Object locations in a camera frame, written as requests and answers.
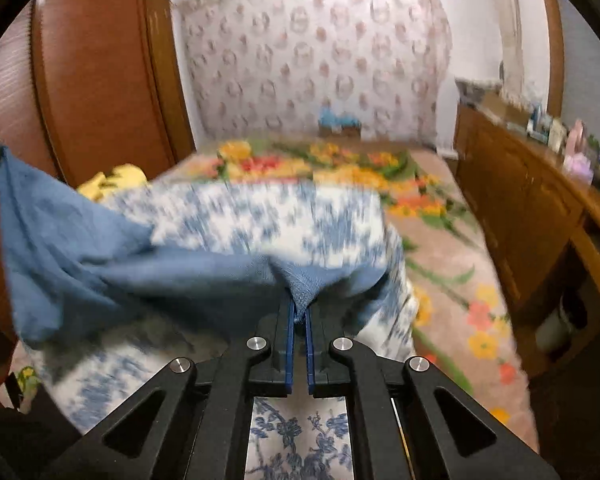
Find wooden louvered wardrobe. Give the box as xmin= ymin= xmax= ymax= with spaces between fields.
xmin=0 ymin=0 xmax=196 ymax=331

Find grey window blind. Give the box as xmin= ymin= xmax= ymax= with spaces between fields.
xmin=560 ymin=0 xmax=600 ymax=151

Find white waste bin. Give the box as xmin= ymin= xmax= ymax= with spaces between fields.
xmin=535 ymin=305 xmax=576 ymax=356

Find blue floral white sheet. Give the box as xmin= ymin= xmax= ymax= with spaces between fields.
xmin=20 ymin=180 xmax=421 ymax=480

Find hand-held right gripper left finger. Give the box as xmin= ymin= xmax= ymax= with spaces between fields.
xmin=40 ymin=297 xmax=297 ymax=480

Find yellow plush toy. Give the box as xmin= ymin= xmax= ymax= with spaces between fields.
xmin=77 ymin=162 xmax=148 ymax=203

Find cream tied curtain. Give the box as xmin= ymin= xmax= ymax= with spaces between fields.
xmin=490 ymin=0 xmax=526 ymax=96

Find open cardboard box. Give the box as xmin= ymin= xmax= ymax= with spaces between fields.
xmin=480 ymin=91 xmax=528 ymax=123

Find wooden cabinet counter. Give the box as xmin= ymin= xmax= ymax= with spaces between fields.
xmin=452 ymin=102 xmax=600 ymax=361

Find blue denim pants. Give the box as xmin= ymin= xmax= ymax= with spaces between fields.
xmin=0 ymin=145 xmax=396 ymax=346

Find floral plush blanket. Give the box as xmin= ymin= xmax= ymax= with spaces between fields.
xmin=177 ymin=137 xmax=538 ymax=453

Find pink bottle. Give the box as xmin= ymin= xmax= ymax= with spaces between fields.
xmin=567 ymin=120 xmax=586 ymax=158

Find wooden window frame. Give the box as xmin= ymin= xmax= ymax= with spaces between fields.
xmin=537 ymin=0 xmax=567 ymax=117

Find circle-print sheer curtain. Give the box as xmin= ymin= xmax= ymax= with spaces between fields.
xmin=177 ymin=0 xmax=453 ymax=143

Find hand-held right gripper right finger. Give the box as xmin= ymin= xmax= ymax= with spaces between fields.
xmin=305 ymin=305 xmax=561 ymax=480

